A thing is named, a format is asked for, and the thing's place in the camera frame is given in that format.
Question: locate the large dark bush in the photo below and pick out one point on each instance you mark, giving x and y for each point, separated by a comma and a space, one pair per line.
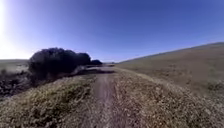
56, 61

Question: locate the narrow dirt path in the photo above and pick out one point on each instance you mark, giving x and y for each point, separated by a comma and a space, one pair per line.
103, 96

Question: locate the dry grass slope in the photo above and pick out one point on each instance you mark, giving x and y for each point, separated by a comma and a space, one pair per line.
176, 86

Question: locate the dry grass verge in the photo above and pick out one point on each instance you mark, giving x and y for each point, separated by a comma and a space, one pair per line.
43, 103

